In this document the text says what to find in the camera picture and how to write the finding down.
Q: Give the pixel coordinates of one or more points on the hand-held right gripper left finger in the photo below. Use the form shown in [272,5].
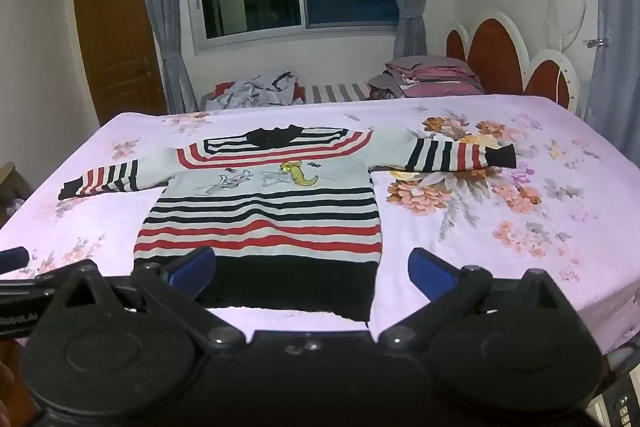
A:
[192,264]

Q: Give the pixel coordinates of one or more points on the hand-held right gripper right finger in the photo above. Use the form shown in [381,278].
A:
[430,272]

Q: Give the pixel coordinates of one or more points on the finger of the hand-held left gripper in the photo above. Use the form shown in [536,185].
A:
[25,287]
[12,259]

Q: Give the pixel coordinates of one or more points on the striped knit sweater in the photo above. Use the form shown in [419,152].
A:
[260,217]

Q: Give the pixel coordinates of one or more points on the crumpled grey clothes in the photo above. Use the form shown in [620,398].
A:
[260,92]

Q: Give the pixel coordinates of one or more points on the pink floral bed sheet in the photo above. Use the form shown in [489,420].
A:
[500,232]

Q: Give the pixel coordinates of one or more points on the wooden stool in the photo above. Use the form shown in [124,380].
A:
[7,174]

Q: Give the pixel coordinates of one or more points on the colourful patterned cloth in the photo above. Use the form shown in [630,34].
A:
[382,93]

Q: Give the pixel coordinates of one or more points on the stack of folded pink bedding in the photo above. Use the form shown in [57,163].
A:
[435,77]

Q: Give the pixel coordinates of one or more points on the grey striped pillow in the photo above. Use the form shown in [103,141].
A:
[335,93]

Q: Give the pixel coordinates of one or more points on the red and white headboard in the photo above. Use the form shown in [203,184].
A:
[495,57]

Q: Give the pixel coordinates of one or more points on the brown wooden door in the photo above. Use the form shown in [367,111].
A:
[115,47]

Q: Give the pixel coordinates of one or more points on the black device with buttons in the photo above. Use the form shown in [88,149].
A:
[625,402]

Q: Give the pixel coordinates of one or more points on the metal wall clip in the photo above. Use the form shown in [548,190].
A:
[596,43]

